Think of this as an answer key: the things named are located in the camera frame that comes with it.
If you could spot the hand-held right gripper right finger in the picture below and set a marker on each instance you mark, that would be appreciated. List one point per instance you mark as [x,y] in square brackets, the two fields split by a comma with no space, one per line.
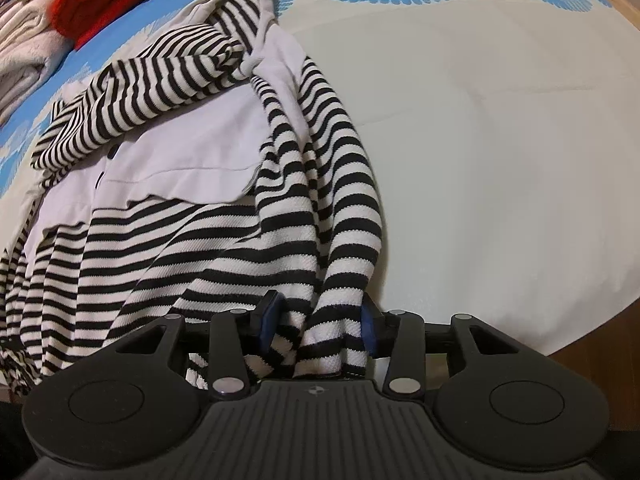
[370,330]

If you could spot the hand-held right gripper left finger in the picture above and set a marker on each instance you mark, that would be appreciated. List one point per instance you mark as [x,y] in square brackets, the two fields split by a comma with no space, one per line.
[271,320]

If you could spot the striped black and white sweater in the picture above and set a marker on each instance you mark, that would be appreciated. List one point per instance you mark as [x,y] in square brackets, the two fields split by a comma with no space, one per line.
[200,170]

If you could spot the blue patterned bed sheet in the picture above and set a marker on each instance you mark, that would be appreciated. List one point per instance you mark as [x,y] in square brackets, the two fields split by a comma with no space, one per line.
[475,160]

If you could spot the white folded fleece blanket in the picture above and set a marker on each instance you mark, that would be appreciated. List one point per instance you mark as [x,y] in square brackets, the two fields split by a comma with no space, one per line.
[25,45]

